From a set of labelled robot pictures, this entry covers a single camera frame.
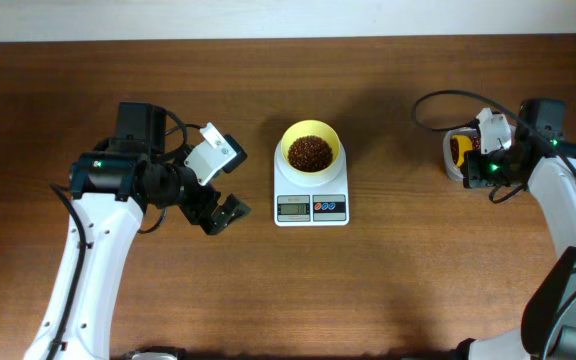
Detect clear plastic container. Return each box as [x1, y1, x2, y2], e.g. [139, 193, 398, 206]
[443, 128, 480, 182]

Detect red adzuki beans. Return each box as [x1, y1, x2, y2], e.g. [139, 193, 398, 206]
[449, 135, 482, 166]

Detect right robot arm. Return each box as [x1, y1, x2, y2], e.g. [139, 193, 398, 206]
[459, 99, 576, 359]

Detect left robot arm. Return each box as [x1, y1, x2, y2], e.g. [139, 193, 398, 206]
[25, 102, 250, 359]

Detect yellow measuring scoop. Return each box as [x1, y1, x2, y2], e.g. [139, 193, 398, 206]
[449, 133, 480, 169]

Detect beans in yellow bowl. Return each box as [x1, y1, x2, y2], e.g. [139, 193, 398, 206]
[288, 135, 333, 172]

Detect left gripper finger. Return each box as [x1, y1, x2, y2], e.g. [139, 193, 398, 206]
[221, 194, 251, 220]
[202, 210, 243, 236]

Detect white digital kitchen scale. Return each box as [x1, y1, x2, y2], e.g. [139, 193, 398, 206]
[273, 144, 350, 227]

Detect yellow bowl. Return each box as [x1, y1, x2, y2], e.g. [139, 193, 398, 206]
[279, 120, 342, 174]

